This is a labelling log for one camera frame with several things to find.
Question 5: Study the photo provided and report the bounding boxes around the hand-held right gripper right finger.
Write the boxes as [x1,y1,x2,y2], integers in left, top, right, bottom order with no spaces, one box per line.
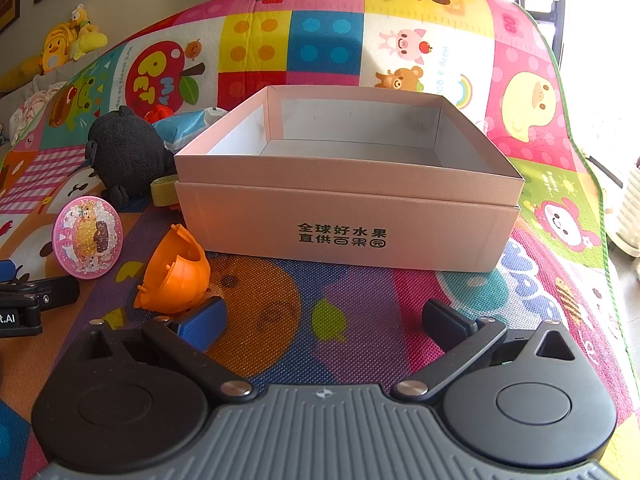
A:
[391,299,577,403]

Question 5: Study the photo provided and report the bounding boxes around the beige sofa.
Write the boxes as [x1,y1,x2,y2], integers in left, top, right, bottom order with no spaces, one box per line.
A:
[0,67,76,146]

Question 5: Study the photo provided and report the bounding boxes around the orange plastic toy shell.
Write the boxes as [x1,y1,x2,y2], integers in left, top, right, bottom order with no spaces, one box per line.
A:
[134,224,211,313]

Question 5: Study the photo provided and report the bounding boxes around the colourful cartoon play mat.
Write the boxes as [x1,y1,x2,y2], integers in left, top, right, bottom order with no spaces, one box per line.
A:
[0,0,621,461]

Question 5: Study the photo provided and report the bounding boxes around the black-topped toy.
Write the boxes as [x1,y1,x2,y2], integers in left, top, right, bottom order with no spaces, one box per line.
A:
[150,176,180,207]

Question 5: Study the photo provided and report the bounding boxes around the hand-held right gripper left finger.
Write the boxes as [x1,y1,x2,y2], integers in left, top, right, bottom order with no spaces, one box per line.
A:
[87,296,256,403]

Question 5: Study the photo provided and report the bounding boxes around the pink round glitter toy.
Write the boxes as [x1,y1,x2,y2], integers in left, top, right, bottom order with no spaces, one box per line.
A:
[52,197,124,279]

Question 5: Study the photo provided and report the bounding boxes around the black plush toy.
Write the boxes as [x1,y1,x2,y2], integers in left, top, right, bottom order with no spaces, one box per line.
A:
[86,105,177,200]

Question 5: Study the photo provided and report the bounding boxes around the white ribbed planter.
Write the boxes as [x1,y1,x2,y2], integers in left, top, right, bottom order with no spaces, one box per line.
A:
[607,162,640,256]

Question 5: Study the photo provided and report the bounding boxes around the blue cotton pad packet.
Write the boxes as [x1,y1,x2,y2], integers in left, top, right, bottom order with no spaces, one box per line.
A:
[151,106,231,153]

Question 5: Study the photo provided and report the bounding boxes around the yellow duck plush toy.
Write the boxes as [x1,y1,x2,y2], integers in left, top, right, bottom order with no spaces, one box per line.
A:
[40,22,78,75]

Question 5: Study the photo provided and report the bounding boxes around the pink crumpled clothes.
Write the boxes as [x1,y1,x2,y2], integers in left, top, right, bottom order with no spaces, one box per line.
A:
[10,87,68,143]

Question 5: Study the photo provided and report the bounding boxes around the pale yellow plush toy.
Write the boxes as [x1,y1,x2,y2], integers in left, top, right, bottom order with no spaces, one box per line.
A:
[69,4,109,59]

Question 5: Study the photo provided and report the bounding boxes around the pink cardboard box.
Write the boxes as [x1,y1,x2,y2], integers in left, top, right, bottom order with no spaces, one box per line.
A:
[174,85,525,273]

